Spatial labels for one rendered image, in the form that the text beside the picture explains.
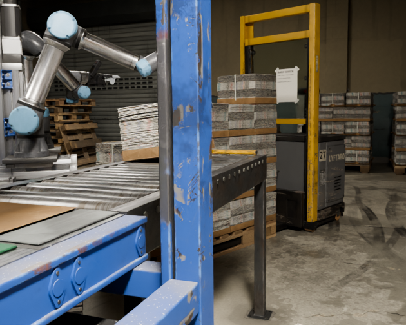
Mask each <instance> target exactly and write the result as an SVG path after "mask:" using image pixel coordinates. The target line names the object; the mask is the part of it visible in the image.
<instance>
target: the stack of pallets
mask: <svg viewBox="0 0 406 325"><path fill-rule="evenodd" d="M52 102H55V105H52ZM82 102H88V105H82ZM92 106H96V105H95V99H79V102H78V103H73V105H68V103H67V102H66V99H60V98H58V99H46V100H45V102H44V107H47V108H48V109H54V113H50V116H52V119H50V124H55V126H50V131H51V132H56V133H51V134H50V135H51V138H52V139H58V140H52V141H53V143H54V147H55V146H61V148H62V150H61V152H60V153H58V154H59V155H66V153H65V152H67V151H65V149H64V145H63V144H64V141H63V140H62V138H63V137H62V135H61V134H60V132H59V128H58V127H59V126H63V125H65V123H70V124H79V123H85V124H90V123H92V122H93V120H89V113H92V109H90V108H92ZM64 109H69V112H64ZM78 109H84V112H78ZM77 115H81V116H82V119H77ZM63 116H66V119H63ZM67 135H77V133H67Z"/></svg>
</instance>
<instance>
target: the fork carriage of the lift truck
mask: <svg viewBox="0 0 406 325"><path fill-rule="evenodd" d="M274 192H276V199H275V201H276V212H275V213H276V218H275V219H276V221H280V222H286V223H287V225H288V226H294V227H299V228H301V227H304V192H303V191H298V190H287V189H281V188H277V189H276V190H275V191H274Z"/></svg>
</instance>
